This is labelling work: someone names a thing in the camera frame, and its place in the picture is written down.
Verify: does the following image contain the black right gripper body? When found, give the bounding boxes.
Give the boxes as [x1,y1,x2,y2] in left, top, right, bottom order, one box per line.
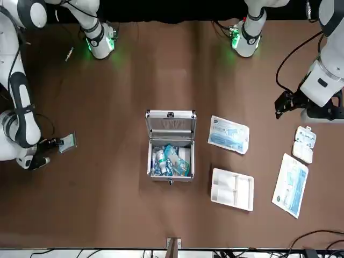
[37,138,58,159]

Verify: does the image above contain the black left foot cable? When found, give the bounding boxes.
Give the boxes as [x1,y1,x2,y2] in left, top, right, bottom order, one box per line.
[211,20,235,38]

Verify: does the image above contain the white hinged pill box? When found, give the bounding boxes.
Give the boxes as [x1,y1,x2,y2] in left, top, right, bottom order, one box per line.
[291,125,317,164]

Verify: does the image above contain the teal printed pouch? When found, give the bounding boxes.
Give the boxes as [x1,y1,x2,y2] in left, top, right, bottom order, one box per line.
[163,144,191,177]

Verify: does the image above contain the white side table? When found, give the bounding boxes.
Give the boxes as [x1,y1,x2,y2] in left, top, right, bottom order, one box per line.
[0,248,344,258]

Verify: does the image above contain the blue white flat packet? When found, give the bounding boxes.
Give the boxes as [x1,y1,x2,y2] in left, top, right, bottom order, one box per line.
[207,115,250,155]

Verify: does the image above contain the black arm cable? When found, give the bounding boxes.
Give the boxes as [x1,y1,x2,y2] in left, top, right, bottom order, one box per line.
[7,5,75,89]
[276,31,325,94]

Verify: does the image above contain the white disinfectant bottle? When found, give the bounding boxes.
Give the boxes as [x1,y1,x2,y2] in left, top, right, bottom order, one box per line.
[156,149,169,175]

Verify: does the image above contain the aluminium first-aid case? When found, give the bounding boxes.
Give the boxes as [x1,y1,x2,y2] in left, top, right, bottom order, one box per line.
[145,109,197,186]

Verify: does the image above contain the clear bag of bandages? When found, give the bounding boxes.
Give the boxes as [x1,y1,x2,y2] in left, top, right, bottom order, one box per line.
[58,133,77,154]

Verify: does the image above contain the aluminium frame post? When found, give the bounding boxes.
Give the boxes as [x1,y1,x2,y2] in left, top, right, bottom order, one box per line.
[166,236,182,258]

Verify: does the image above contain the long blue white packet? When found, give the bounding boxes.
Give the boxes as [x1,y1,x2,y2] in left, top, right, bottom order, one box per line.
[271,153,310,219]

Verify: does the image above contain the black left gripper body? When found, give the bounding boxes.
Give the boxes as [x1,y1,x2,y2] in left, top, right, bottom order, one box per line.
[291,89,310,110]

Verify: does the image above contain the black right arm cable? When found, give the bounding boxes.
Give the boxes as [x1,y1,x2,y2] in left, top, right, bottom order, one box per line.
[7,5,75,89]

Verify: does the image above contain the blue white sachets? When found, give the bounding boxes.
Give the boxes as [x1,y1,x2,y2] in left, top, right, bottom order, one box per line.
[150,146,160,176]

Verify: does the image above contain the white plastic partition tray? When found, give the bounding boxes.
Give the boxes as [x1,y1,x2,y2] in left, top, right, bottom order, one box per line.
[210,167,255,212]

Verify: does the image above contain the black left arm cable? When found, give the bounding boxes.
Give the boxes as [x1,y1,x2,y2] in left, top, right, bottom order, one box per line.
[276,31,325,94]

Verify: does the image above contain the small white box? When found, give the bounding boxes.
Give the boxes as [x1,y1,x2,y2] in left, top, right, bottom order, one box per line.
[178,147,192,163]

